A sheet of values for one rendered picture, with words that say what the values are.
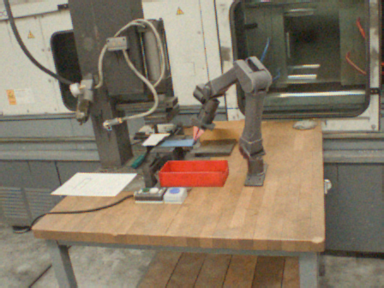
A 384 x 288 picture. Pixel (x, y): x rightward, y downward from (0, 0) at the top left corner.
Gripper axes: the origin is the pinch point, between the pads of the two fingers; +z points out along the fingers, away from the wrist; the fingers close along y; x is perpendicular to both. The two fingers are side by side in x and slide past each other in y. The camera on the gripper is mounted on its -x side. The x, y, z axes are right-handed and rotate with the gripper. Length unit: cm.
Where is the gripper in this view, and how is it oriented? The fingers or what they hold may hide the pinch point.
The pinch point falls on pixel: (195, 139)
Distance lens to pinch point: 183.5
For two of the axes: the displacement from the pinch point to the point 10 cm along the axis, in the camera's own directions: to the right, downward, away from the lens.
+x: -2.6, 3.3, -9.1
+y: -8.9, -4.6, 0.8
